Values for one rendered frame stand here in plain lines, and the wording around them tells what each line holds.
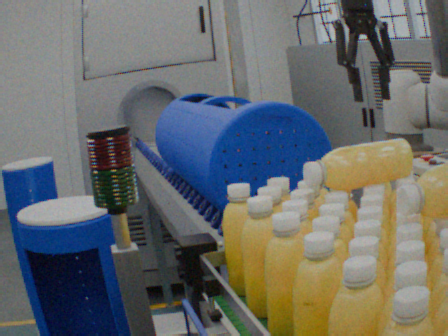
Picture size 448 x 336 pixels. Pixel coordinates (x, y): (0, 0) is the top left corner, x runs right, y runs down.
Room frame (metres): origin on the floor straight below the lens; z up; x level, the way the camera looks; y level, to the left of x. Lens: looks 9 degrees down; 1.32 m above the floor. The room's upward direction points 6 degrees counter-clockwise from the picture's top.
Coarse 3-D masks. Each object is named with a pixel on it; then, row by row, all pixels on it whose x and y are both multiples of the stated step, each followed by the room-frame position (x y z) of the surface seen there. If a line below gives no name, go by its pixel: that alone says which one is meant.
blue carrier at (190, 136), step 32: (192, 96) 2.06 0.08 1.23; (224, 96) 1.69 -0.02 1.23; (160, 128) 1.98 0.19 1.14; (192, 128) 1.51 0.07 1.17; (224, 128) 1.26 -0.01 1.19; (256, 128) 1.27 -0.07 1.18; (288, 128) 1.28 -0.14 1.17; (320, 128) 1.30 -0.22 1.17; (192, 160) 1.42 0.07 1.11; (224, 160) 1.25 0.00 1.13; (256, 160) 1.27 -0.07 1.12; (288, 160) 1.28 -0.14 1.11; (224, 192) 1.25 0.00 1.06; (256, 192) 1.27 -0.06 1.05; (288, 192) 1.28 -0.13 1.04
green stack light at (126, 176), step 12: (120, 168) 0.74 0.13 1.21; (132, 168) 0.75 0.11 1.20; (96, 180) 0.74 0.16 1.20; (108, 180) 0.73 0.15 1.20; (120, 180) 0.74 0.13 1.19; (132, 180) 0.75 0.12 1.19; (96, 192) 0.74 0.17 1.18; (108, 192) 0.73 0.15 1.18; (120, 192) 0.74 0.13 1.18; (132, 192) 0.75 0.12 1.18; (96, 204) 0.74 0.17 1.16; (108, 204) 0.73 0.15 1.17; (120, 204) 0.73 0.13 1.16; (132, 204) 0.75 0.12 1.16
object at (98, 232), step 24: (24, 240) 1.25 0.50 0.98; (48, 240) 1.21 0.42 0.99; (72, 240) 1.22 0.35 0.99; (96, 240) 1.25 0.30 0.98; (48, 264) 1.43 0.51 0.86; (72, 264) 1.48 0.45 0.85; (96, 264) 1.48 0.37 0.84; (48, 288) 1.41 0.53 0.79; (72, 288) 1.47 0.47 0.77; (96, 288) 1.49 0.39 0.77; (48, 312) 1.38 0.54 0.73; (72, 312) 1.46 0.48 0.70; (96, 312) 1.49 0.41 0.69; (120, 312) 1.27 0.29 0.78
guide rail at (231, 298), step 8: (200, 256) 1.08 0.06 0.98; (200, 264) 1.09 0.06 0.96; (208, 264) 1.02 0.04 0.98; (208, 272) 1.02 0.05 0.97; (216, 272) 0.97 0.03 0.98; (224, 280) 0.93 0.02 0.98; (224, 288) 0.90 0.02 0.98; (224, 296) 0.91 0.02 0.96; (232, 296) 0.85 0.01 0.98; (232, 304) 0.85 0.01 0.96; (240, 304) 0.81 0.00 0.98; (240, 312) 0.80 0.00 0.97; (248, 312) 0.77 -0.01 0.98; (248, 320) 0.76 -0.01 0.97; (256, 320) 0.74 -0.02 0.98; (248, 328) 0.77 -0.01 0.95; (256, 328) 0.72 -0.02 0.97; (264, 328) 0.70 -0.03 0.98
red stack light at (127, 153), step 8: (120, 136) 0.74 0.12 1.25; (128, 136) 0.75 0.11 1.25; (88, 144) 0.74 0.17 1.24; (96, 144) 0.73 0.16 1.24; (104, 144) 0.73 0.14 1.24; (112, 144) 0.73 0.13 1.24; (120, 144) 0.74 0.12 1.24; (128, 144) 0.75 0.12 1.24; (88, 152) 0.75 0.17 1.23; (96, 152) 0.73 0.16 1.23; (104, 152) 0.73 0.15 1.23; (112, 152) 0.73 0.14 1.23; (120, 152) 0.74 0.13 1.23; (128, 152) 0.75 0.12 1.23; (88, 160) 0.75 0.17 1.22; (96, 160) 0.73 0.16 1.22; (104, 160) 0.73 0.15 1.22; (112, 160) 0.73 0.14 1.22; (120, 160) 0.74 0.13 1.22; (128, 160) 0.75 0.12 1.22; (96, 168) 0.74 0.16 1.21; (104, 168) 0.73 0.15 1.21; (112, 168) 0.73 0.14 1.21
